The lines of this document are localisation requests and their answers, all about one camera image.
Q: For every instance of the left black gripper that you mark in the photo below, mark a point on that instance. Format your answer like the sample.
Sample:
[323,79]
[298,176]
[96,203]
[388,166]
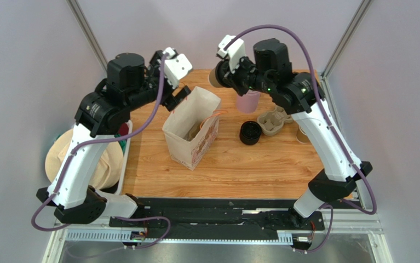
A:
[170,101]

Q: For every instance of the beige straw hat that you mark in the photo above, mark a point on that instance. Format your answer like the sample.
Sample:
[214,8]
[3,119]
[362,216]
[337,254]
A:
[107,171]

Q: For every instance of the stack of paper cups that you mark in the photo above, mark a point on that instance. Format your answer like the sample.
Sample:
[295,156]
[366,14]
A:
[301,136]

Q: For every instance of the single brown paper cup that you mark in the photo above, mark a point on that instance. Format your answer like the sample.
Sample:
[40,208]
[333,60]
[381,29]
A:
[213,79]

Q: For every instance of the pink straw holder cup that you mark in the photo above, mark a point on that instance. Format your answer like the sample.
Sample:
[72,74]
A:
[248,103]

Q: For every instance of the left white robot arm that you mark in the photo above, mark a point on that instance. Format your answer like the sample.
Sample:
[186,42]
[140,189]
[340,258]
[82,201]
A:
[130,83]

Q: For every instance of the white paper takeout bag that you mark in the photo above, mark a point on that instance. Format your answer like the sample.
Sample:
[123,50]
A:
[201,106]

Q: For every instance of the white plastic bin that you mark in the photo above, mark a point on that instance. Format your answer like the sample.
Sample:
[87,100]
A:
[124,164]

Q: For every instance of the pulp cup carrier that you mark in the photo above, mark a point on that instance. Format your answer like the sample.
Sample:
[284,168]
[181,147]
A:
[193,132]
[272,122]

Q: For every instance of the right aluminium frame post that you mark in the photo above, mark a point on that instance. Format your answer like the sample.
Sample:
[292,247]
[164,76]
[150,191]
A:
[347,36]

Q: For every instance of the left aluminium frame post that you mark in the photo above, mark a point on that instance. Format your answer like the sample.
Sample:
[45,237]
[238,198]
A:
[84,25]

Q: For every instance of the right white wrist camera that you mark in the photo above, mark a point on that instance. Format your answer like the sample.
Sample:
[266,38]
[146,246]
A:
[233,53]

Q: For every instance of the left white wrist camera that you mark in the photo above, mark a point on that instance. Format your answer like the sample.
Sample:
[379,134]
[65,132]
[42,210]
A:
[176,66]

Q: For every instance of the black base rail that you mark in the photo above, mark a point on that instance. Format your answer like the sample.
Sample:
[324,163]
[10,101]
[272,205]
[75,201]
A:
[223,221]

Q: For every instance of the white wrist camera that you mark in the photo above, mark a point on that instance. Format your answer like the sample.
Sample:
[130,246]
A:
[176,66]
[233,53]

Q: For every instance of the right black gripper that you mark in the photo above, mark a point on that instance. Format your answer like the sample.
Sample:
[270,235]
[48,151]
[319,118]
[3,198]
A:
[223,75]

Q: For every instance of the stack of black lids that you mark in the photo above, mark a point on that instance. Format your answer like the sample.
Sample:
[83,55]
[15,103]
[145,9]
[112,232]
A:
[250,132]

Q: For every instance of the aluminium frame post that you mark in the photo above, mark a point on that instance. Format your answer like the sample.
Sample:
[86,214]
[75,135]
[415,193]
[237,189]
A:
[347,36]
[84,25]

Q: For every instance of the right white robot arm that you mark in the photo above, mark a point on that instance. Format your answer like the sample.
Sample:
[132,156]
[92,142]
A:
[271,73]

